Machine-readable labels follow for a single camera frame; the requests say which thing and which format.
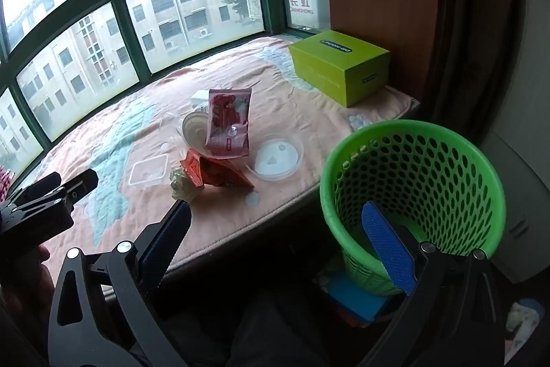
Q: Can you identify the orange snack packet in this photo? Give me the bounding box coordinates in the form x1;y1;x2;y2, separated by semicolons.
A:
179;149;255;200

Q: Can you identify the clear rectangular plastic container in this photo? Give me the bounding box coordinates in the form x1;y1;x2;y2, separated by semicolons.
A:
129;155;172;187

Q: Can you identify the clear round container white lid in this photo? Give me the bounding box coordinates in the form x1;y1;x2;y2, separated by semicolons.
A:
245;133;305;181

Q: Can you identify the white cabinet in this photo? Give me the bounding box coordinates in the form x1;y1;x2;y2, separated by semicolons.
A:
477;0;550;286

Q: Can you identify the green cardboard box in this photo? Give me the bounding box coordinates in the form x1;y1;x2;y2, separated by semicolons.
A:
288;29;391;108

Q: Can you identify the blue box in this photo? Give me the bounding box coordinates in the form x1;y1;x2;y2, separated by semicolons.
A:
322;268;398;325

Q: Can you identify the person's left hand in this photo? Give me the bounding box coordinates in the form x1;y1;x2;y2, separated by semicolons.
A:
26;243;58;299

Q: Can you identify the small white box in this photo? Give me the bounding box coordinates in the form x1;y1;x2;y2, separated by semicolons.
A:
190;89;212;110

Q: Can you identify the pink snack packet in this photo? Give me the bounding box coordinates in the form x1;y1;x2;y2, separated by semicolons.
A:
203;87;253;158

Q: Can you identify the floral cloth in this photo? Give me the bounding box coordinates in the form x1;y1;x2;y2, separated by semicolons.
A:
505;298;547;353

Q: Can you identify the pale wrapper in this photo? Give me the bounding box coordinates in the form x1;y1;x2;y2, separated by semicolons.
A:
169;167;202;203

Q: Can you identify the green perforated plastic basket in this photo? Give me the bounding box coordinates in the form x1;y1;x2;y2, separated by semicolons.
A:
319;120;508;296

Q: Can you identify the clear plastic lid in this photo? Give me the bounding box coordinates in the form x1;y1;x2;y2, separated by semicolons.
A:
157;112;186;146

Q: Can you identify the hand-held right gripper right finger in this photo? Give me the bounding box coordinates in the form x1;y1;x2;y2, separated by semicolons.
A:
356;201;505;367

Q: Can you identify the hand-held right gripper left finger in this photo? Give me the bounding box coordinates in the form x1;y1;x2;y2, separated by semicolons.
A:
48;199;193;367

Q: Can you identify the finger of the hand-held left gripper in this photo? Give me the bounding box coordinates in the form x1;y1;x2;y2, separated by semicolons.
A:
56;168;99;206
9;171;65;205

